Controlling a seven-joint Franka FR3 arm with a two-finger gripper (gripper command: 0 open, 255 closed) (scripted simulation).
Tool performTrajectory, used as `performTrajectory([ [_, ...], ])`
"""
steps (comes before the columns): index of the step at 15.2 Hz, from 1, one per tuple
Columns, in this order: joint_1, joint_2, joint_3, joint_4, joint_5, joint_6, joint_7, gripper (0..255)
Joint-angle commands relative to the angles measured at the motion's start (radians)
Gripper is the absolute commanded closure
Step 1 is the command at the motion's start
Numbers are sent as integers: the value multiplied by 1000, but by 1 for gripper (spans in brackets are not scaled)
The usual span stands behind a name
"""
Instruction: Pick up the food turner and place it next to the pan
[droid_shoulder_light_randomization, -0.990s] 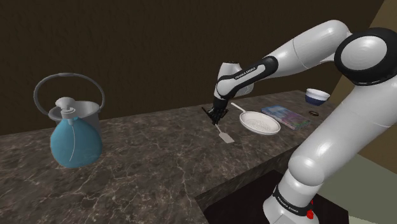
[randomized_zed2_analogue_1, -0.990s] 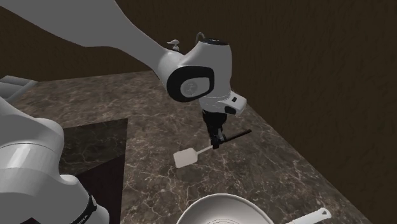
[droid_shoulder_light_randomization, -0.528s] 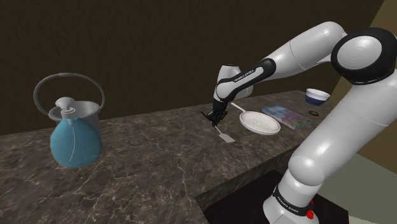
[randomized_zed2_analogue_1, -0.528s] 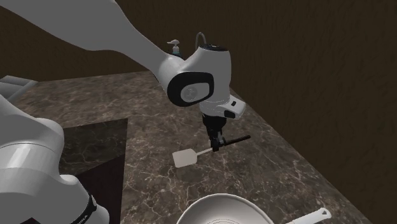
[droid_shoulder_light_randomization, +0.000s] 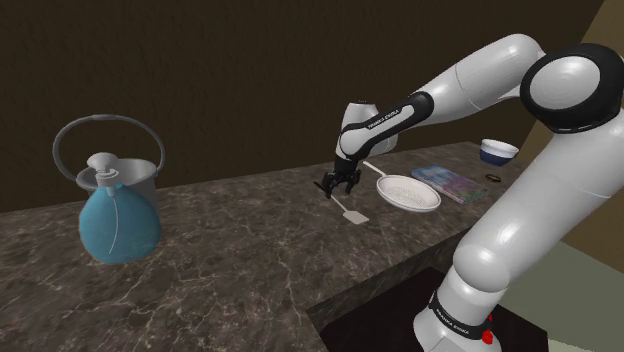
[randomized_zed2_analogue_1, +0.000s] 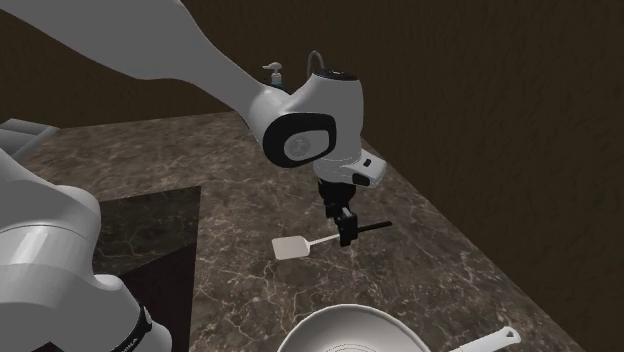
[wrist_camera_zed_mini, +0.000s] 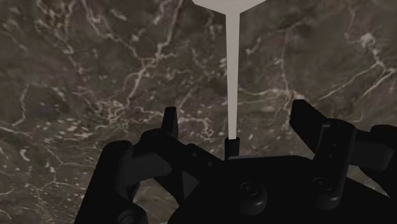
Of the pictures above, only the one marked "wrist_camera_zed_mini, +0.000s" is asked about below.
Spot white spatula with black handle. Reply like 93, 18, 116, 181
192, 0, 268, 161

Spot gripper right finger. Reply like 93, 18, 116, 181
289, 99, 397, 212

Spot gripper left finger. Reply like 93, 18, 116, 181
74, 106, 225, 224

